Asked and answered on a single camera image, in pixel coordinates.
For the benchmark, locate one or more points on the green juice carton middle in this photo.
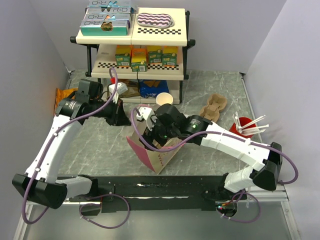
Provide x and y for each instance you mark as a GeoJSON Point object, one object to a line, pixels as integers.
{"type": "Point", "coordinates": [154, 53]}

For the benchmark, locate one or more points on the orange chip bag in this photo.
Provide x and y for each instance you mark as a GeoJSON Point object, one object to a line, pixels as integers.
{"type": "Point", "coordinates": [61, 98]}

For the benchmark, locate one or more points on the green juice carton right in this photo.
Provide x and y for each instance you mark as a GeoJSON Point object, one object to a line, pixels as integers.
{"type": "Point", "coordinates": [169, 56]}

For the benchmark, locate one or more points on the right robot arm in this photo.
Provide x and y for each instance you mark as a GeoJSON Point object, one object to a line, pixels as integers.
{"type": "Point", "coordinates": [263, 164]}

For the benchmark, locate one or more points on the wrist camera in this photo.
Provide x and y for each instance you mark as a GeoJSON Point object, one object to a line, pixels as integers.
{"type": "Point", "coordinates": [121, 87]}
{"type": "Point", "coordinates": [147, 114]}

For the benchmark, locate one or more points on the wavy striped sleep mask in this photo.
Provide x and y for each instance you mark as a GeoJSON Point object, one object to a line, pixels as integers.
{"type": "Point", "coordinates": [156, 20]}

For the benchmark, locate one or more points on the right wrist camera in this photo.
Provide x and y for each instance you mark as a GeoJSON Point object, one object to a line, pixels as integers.
{"type": "Point", "coordinates": [147, 114]}

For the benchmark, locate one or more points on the teal box front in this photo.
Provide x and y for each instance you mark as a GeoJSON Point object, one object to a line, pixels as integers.
{"type": "Point", "coordinates": [104, 28]}

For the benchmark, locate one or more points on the orange yellow juice carton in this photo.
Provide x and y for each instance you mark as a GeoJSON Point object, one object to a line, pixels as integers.
{"type": "Point", "coordinates": [139, 60]}

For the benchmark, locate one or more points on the cream three-tier shelf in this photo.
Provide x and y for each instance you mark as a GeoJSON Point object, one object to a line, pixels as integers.
{"type": "Point", "coordinates": [100, 50]}

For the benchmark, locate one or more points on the red cup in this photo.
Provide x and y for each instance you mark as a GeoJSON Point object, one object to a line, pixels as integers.
{"type": "Point", "coordinates": [240, 129]}

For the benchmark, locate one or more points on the teal box back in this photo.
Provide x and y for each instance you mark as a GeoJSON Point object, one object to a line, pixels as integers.
{"type": "Point", "coordinates": [112, 3]}

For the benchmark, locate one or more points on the pink white paper bag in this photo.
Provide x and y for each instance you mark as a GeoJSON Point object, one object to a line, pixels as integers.
{"type": "Point", "coordinates": [154, 160]}

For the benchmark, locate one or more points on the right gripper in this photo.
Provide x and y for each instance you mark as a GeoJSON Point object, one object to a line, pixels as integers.
{"type": "Point", "coordinates": [149, 136]}

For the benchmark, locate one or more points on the blue tortilla chip bag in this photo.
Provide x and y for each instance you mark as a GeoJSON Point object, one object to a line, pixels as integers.
{"type": "Point", "coordinates": [152, 88]}

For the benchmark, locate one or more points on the green juice carton left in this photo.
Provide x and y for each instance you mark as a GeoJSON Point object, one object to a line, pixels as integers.
{"type": "Point", "coordinates": [123, 55]}

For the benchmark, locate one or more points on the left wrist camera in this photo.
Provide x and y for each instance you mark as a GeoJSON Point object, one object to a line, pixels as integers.
{"type": "Point", "coordinates": [121, 87]}

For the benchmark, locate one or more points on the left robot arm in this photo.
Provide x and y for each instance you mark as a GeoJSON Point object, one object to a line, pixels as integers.
{"type": "Point", "coordinates": [40, 183]}

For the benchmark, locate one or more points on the teal box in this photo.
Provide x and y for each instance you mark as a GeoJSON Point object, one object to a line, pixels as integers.
{"type": "Point", "coordinates": [112, 3]}
{"type": "Point", "coordinates": [108, 16]}
{"type": "Point", "coordinates": [104, 28]}
{"type": "Point", "coordinates": [109, 10]}

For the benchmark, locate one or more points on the green juice carton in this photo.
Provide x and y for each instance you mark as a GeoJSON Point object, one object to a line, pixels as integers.
{"type": "Point", "coordinates": [123, 55]}
{"type": "Point", "coordinates": [154, 53]}
{"type": "Point", "coordinates": [169, 56]}

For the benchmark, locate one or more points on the cardboard cup carrier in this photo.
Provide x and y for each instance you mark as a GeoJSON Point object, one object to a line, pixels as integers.
{"type": "Point", "coordinates": [215, 104]}

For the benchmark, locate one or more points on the brown chip bag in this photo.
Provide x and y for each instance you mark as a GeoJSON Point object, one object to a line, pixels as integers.
{"type": "Point", "coordinates": [133, 89]}

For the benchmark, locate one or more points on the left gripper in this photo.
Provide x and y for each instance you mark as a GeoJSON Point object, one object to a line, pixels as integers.
{"type": "Point", "coordinates": [122, 119]}

